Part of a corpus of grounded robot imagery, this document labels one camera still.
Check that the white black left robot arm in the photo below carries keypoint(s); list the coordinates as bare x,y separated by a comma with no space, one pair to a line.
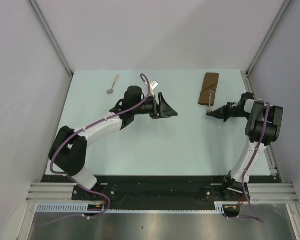
69,149

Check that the brown cloth napkin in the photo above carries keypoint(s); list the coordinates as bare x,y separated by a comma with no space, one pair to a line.
210,82

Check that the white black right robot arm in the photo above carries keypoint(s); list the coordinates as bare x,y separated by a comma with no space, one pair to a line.
263,128

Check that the metal fork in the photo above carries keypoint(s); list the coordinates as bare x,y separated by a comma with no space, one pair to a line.
210,107

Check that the aluminium corner post right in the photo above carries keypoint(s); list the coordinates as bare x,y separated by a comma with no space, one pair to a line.
284,8

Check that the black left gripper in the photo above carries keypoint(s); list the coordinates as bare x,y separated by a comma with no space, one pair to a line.
165,111

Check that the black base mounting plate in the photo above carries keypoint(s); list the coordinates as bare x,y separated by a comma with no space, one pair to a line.
153,193

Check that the spoon with wooden handle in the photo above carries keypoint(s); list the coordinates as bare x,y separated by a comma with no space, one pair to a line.
111,90

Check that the aluminium corner post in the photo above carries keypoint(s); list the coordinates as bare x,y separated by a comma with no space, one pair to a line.
284,8
45,26

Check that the aluminium front rail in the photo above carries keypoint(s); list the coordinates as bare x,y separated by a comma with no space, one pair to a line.
260,193

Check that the aluminium corner post left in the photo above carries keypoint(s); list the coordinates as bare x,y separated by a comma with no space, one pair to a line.
45,26

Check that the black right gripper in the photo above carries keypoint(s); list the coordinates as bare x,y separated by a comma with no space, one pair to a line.
220,113

